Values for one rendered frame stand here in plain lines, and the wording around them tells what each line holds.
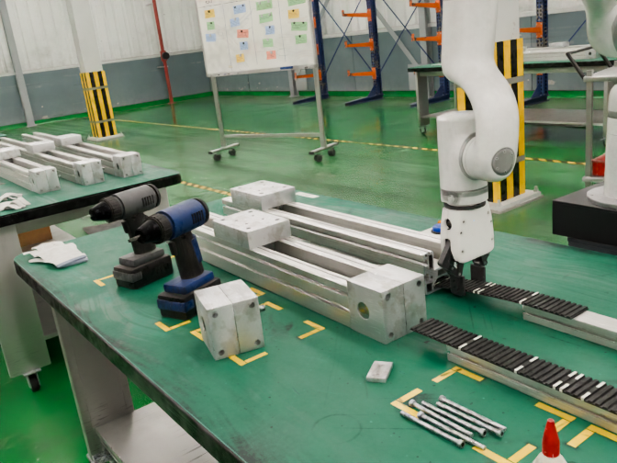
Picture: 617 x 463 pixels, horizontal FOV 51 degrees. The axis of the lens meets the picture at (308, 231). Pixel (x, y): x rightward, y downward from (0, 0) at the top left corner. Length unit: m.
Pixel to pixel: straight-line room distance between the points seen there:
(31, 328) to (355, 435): 2.12
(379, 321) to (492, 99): 0.40
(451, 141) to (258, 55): 6.06
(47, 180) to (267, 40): 4.46
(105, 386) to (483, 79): 1.48
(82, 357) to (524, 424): 1.44
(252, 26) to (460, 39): 6.07
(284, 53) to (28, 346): 4.77
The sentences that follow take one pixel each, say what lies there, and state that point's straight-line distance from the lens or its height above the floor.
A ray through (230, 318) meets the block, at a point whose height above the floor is 0.85.
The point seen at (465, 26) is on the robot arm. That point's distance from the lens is 1.13.
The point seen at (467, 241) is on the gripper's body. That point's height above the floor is 0.90.
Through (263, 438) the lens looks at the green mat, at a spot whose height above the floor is 0.78.
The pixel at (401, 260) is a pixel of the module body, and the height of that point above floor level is 0.84.
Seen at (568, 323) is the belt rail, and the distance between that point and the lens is 1.12.
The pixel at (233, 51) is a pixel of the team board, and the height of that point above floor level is 1.19.
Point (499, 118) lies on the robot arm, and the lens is 1.08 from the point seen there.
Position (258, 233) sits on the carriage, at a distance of 1.38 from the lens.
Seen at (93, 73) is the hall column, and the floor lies 1.07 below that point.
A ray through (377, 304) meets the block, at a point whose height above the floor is 0.85.
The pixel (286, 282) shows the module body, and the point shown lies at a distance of 1.29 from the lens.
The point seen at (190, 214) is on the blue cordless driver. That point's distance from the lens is 1.28.
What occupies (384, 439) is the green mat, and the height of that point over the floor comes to 0.78.
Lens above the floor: 1.29
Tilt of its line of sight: 17 degrees down
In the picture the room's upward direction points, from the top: 7 degrees counter-clockwise
